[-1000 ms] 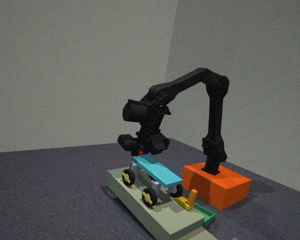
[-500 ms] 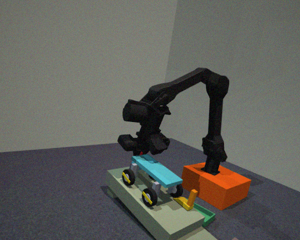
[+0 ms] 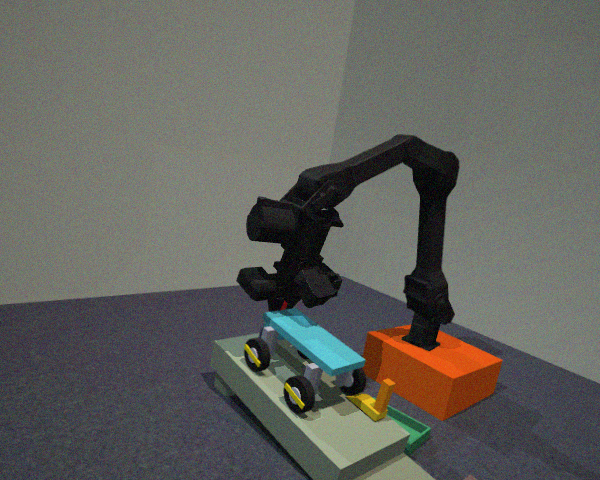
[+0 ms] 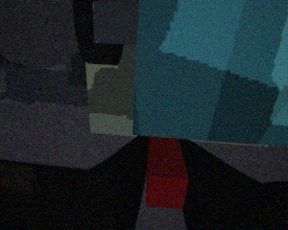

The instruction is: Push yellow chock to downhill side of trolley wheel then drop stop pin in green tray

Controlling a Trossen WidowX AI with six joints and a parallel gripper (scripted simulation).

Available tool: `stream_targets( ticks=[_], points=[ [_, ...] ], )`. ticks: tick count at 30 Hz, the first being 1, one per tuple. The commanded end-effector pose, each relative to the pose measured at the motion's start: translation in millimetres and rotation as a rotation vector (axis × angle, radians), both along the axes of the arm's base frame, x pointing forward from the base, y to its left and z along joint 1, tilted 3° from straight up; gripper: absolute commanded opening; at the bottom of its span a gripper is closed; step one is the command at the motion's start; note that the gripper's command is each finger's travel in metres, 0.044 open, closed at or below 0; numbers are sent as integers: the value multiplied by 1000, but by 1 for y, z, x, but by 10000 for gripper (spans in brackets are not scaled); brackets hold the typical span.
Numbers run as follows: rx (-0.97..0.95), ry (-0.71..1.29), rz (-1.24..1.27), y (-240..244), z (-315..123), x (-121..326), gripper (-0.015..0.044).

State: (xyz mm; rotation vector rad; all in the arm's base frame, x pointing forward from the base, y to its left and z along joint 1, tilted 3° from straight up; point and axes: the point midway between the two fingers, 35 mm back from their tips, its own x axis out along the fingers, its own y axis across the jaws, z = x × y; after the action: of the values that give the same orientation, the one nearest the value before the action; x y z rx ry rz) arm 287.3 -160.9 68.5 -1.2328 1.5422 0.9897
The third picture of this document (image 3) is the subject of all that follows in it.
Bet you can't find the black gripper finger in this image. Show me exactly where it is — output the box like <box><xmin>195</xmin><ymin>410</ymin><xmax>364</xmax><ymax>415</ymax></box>
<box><xmin>267</xmin><ymin>294</ymin><xmax>291</xmax><ymax>312</ymax></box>
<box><xmin>285</xmin><ymin>286</ymin><xmax>301</xmax><ymax>310</ymax></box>

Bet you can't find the green tray rim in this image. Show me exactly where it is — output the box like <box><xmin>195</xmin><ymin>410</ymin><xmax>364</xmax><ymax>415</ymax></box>
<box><xmin>386</xmin><ymin>405</ymin><xmax>431</xmax><ymax>456</ymax></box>

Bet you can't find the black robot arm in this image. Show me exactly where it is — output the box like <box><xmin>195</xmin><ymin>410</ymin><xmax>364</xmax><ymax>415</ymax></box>
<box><xmin>246</xmin><ymin>134</ymin><xmax>459</xmax><ymax>351</ymax></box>

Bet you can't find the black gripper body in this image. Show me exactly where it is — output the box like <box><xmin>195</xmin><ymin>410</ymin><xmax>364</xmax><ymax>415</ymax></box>
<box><xmin>236</xmin><ymin>241</ymin><xmax>336</xmax><ymax>301</ymax></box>

